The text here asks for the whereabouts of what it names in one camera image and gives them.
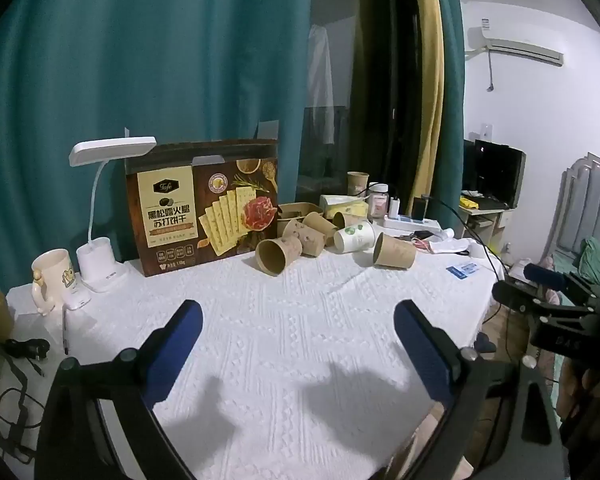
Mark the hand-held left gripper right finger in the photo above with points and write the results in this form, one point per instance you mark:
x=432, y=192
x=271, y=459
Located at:
x=421, y=352

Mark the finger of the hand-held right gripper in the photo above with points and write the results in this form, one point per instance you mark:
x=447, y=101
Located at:
x=541, y=272
x=511, y=294

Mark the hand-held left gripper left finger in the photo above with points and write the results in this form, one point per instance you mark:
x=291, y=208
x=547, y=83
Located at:
x=175, y=345

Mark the person's right hand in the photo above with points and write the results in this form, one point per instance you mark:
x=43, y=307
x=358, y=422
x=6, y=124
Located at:
x=580, y=385

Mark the blue card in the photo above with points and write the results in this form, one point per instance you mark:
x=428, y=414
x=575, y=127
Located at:
x=464, y=270

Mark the green pillow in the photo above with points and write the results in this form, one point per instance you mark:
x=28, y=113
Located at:
x=595, y=260

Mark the small white desk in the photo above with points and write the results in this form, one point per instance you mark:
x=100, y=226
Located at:
x=482, y=225

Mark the white cloth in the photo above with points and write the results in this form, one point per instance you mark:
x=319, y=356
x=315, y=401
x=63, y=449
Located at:
x=452, y=245

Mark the grey padded headboard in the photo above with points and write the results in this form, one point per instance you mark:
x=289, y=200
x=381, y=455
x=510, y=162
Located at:
x=580, y=195

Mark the brown paper cup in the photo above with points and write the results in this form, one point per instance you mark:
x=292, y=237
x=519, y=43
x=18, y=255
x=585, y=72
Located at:
x=346, y=220
x=395, y=251
x=278, y=256
x=321, y=232
x=292, y=230
x=357, y=183

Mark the black monitor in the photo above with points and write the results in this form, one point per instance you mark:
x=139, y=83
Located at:
x=495, y=175

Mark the small white case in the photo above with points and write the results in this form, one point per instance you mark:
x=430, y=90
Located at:
x=76, y=299

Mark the black pen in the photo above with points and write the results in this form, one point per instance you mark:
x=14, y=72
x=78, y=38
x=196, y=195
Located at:
x=65, y=330

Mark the white desk lamp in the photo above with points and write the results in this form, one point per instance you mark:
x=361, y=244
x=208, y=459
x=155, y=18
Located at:
x=97, y=265

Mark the white textured tablecloth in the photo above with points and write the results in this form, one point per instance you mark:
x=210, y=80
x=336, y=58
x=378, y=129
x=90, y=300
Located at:
x=290, y=340

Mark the white power strip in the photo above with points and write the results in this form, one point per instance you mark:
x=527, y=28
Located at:
x=410, y=223

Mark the black power adapter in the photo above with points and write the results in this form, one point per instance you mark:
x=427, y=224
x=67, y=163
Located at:
x=419, y=207

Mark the white paper cup green print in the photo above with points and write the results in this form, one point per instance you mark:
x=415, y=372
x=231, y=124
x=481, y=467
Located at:
x=355, y=237

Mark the brown cracker box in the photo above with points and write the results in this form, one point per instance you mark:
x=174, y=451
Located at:
x=200, y=210

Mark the cream cartoon mug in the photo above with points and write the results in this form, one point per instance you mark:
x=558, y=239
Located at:
x=55, y=275

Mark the white charger plug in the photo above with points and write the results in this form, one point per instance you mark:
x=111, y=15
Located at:
x=395, y=207

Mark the black power plug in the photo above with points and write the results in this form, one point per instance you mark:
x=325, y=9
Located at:
x=27, y=350

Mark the pink jar white lid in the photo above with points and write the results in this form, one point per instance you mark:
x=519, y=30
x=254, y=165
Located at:
x=379, y=202

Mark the yellow tissue box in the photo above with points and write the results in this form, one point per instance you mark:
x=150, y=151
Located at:
x=342, y=206

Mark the brown paper bowl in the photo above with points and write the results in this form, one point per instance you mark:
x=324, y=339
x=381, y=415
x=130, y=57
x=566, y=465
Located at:
x=296, y=208

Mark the narrow teal curtain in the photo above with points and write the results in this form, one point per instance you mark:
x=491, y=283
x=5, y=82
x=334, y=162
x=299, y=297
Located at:
x=452, y=85

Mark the yellow curtain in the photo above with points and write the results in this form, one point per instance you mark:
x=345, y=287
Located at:
x=430, y=85

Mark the white air conditioner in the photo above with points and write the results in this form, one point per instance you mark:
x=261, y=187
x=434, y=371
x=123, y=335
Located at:
x=515, y=45

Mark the dark glass window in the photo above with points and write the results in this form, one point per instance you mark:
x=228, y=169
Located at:
x=360, y=85

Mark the wide teal curtain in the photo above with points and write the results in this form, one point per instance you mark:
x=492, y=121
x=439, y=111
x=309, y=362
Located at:
x=130, y=60

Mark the white wall socket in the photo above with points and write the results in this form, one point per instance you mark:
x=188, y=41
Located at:
x=487, y=131

